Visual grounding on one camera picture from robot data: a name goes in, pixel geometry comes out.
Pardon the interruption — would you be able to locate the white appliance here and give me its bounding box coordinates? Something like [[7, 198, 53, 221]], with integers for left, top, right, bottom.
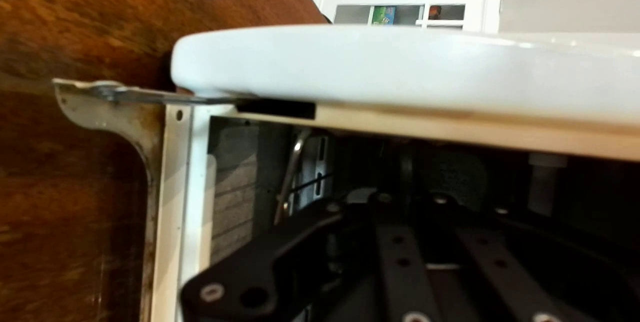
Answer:
[[52, 24, 640, 322]]

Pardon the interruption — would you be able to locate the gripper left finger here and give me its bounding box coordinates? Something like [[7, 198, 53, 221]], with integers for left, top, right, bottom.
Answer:
[[180, 193, 447, 322]]

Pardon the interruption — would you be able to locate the white appliance door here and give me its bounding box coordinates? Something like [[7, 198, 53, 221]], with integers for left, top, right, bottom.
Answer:
[[170, 24, 640, 162]]

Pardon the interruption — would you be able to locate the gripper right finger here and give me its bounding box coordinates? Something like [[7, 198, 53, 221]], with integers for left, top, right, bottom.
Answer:
[[429, 195, 640, 322]]

